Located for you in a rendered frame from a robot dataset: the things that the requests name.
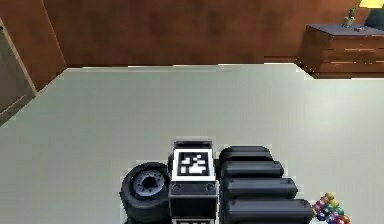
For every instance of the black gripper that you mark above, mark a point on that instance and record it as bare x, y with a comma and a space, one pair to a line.
146, 190

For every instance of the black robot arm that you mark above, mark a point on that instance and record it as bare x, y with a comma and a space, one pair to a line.
253, 186

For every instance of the multicoloured ball cluster toy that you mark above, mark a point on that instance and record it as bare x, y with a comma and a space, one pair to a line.
330, 210

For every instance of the brown wooden chest of drawers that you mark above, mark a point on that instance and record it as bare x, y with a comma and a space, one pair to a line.
346, 53

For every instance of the small green house plant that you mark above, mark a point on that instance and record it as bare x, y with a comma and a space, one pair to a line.
350, 18

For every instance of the yellow shade table lamp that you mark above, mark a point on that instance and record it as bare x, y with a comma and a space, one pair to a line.
375, 13

